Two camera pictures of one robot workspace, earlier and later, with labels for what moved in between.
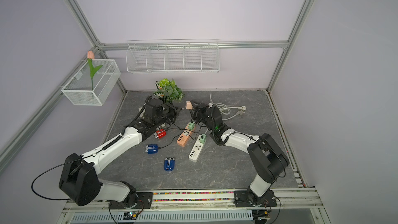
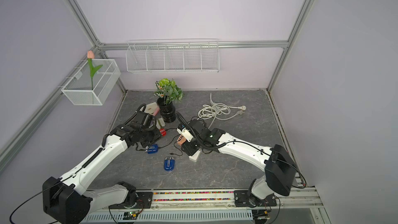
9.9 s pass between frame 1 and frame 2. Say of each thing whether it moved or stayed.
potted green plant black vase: stayed
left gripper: moved
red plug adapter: stayed
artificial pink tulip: stayed
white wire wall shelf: stayed
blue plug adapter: stayed
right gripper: moved
